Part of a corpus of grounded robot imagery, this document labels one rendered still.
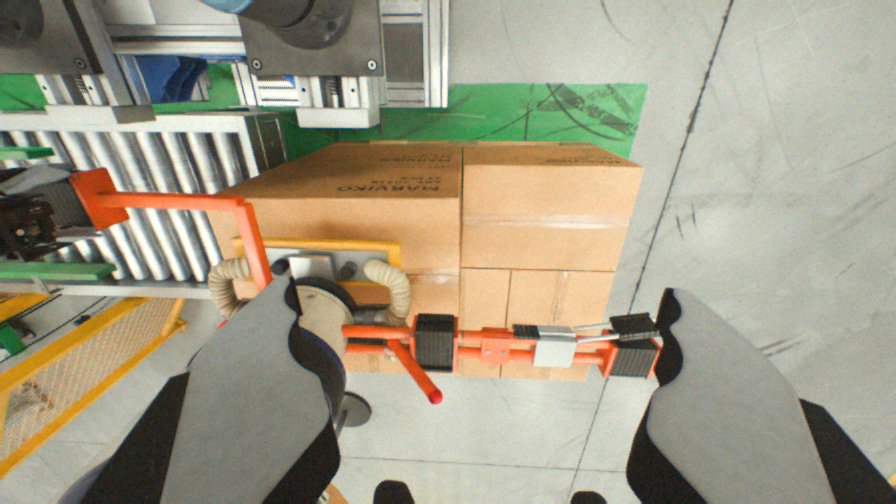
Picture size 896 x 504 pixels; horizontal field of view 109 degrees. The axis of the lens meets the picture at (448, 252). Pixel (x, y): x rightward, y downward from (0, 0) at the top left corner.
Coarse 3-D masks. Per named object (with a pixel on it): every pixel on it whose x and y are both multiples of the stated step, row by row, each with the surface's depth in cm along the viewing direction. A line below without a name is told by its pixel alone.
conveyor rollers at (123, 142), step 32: (0, 160) 117; (32, 160) 113; (64, 160) 114; (128, 160) 111; (160, 160) 112; (224, 160) 109; (192, 192) 116; (160, 224) 123; (64, 256) 131; (96, 256) 133; (128, 256) 129; (160, 256) 132; (192, 256) 128
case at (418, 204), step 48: (240, 192) 78; (288, 192) 77; (336, 192) 76; (384, 192) 76; (432, 192) 75; (384, 240) 76; (432, 240) 76; (240, 288) 85; (384, 288) 83; (432, 288) 82
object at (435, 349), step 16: (416, 320) 58; (432, 320) 58; (448, 320) 57; (416, 336) 56; (432, 336) 56; (448, 336) 56; (416, 352) 58; (432, 352) 58; (448, 352) 58; (432, 368) 59; (448, 368) 59
